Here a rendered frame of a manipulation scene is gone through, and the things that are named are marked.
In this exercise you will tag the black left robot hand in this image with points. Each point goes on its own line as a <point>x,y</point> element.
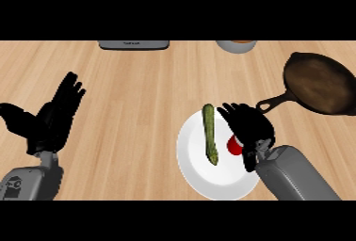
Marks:
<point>58,116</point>

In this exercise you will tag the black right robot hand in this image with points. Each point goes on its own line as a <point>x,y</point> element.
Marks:
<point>253,125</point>

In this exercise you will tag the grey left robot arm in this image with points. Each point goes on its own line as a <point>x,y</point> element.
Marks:
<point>33,182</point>

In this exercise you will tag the red can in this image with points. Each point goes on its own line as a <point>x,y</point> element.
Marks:
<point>234,147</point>

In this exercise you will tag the white round plate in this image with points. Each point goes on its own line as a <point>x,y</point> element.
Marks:
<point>204,169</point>

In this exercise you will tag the dark cast iron pan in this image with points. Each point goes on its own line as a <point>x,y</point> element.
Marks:
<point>320,84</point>

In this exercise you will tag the green asparagus spear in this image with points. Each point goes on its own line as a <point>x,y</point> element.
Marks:
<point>210,135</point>

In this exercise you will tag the grey round cup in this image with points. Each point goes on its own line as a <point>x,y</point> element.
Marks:
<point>237,46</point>

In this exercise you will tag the grey flat appliance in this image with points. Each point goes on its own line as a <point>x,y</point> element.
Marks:
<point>133,44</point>

